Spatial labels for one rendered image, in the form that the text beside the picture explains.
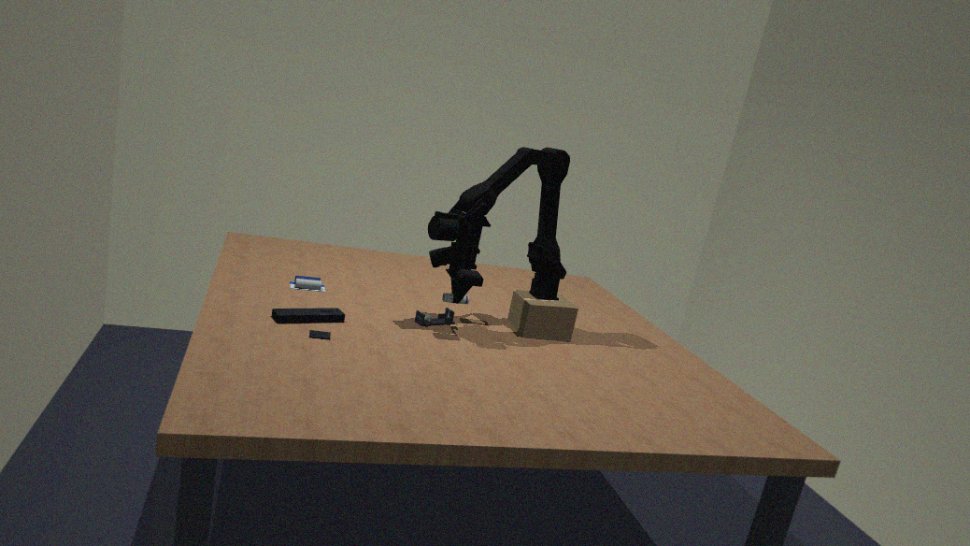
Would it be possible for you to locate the dark grey battery holder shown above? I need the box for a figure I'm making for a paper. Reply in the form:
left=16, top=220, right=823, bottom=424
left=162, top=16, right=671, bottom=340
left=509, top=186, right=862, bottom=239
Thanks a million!
left=415, top=308, right=454, bottom=326

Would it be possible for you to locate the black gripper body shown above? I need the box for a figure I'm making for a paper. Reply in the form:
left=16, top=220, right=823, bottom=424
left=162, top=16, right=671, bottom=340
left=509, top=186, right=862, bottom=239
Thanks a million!
left=449, top=240, right=484, bottom=287

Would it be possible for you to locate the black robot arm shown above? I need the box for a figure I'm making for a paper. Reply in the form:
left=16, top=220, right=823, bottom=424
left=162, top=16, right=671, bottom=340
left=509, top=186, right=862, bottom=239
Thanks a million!
left=428, top=147, right=570, bottom=300

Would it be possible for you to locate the grey cylinder with black band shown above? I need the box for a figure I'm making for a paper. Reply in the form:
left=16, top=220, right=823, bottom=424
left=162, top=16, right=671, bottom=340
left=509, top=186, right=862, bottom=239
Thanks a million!
left=442, top=293, right=469, bottom=304

